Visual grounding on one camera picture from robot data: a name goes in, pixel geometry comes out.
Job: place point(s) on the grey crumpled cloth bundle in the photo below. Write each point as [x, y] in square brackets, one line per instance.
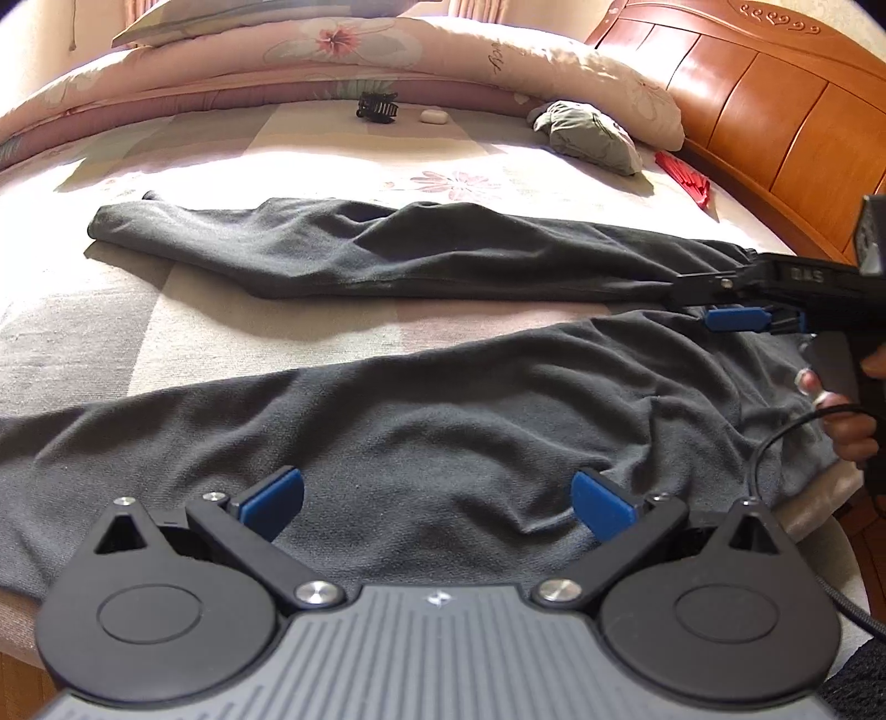
[581, 131]

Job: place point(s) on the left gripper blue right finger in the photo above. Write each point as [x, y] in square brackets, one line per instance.
[627, 529]

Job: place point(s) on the patchwork pastel bed sheet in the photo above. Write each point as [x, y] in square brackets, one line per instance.
[86, 322]

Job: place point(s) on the person's right hand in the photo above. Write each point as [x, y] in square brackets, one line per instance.
[852, 434]

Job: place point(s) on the black hair claw clip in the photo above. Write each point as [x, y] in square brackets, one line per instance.
[378, 108]

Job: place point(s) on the dark grey fleece trousers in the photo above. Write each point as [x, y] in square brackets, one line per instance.
[450, 465]

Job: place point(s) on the pink floral folded quilt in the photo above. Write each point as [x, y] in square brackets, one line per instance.
[430, 61]

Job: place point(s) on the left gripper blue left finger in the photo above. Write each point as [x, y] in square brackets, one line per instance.
[240, 532]

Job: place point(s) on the small white oval object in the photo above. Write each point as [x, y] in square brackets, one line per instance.
[432, 116]

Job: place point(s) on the red object by headboard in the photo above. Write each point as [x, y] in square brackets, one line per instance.
[692, 181]

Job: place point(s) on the floral pillow on quilt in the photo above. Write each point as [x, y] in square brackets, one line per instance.
[176, 20]

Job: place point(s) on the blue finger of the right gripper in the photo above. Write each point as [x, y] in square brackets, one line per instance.
[775, 320]

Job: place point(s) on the orange wooden headboard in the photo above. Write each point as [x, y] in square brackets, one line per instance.
[780, 109]

